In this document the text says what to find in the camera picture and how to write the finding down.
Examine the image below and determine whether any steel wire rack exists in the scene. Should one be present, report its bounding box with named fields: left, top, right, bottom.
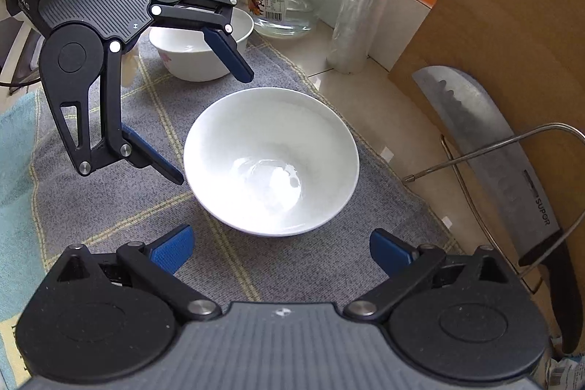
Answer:
left=403, top=122, right=585, bottom=296

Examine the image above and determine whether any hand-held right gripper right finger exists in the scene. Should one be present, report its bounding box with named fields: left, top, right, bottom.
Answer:
left=340, top=228, right=520, bottom=323

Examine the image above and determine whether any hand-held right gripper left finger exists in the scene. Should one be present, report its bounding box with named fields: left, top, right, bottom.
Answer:
left=43, top=224, right=222, bottom=324

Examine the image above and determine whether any bamboo cutting board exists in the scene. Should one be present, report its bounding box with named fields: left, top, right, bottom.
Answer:
left=388, top=0, right=585, bottom=231

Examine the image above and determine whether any grey and blue checked towel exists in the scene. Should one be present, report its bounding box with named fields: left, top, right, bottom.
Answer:
left=0, top=31, right=460, bottom=390

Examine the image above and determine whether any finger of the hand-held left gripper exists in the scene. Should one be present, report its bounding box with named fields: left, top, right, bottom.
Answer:
left=42, top=40, right=185, bottom=186
left=150, top=0, right=255, bottom=83

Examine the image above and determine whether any kitchen knife with black handle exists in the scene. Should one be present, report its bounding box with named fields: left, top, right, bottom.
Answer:
left=411, top=65, right=584, bottom=355

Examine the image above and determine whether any white bowl with bold flowers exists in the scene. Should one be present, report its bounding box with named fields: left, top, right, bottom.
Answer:
left=183, top=87, right=360, bottom=237

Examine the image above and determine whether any white bowl with pink flowers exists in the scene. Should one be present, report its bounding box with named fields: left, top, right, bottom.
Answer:
left=148, top=8, right=255, bottom=83

